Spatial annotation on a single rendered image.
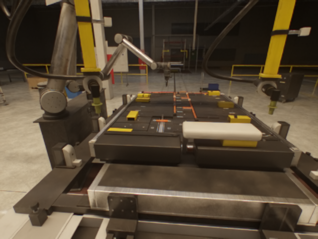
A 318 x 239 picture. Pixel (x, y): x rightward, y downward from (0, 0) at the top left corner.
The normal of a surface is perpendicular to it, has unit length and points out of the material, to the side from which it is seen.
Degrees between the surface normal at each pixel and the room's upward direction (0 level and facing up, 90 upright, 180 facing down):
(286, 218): 90
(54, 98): 90
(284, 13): 90
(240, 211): 90
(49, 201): 0
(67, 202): 0
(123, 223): 0
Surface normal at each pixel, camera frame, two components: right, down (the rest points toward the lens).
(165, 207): -0.08, 0.36
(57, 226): 0.00, -0.93
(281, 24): -0.33, 0.34
